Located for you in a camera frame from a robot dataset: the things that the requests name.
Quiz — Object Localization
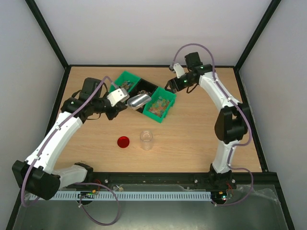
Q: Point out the metal candy scoop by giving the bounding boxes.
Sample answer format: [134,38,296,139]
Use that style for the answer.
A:
[127,93,152,110]

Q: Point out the green bin wrapped candies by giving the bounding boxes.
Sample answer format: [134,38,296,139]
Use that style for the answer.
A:
[113,71,141,96]

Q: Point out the black bin lollipops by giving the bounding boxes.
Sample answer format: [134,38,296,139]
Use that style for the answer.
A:
[127,79,158,99]

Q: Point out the clear glass jar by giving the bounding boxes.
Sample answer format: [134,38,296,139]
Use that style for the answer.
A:
[140,130,154,150]

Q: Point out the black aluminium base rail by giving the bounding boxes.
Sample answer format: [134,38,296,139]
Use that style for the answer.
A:
[89,171,281,191]

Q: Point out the green bin star candies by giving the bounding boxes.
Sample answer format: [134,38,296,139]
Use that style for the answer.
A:
[142,87,176,123]

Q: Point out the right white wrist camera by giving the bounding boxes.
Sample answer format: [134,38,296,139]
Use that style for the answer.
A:
[169,63,185,79]

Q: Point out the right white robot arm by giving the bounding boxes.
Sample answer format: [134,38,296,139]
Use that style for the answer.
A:
[165,52,251,188]

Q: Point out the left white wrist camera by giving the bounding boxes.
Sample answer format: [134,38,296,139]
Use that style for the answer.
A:
[107,88,130,107]

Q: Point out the red jar lid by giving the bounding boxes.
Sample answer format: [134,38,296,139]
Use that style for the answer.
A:
[117,136,130,149]

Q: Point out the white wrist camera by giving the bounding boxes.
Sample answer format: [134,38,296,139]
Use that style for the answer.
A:
[169,63,185,79]
[107,88,130,107]

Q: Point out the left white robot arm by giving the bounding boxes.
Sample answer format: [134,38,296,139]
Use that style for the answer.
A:
[12,78,129,207]

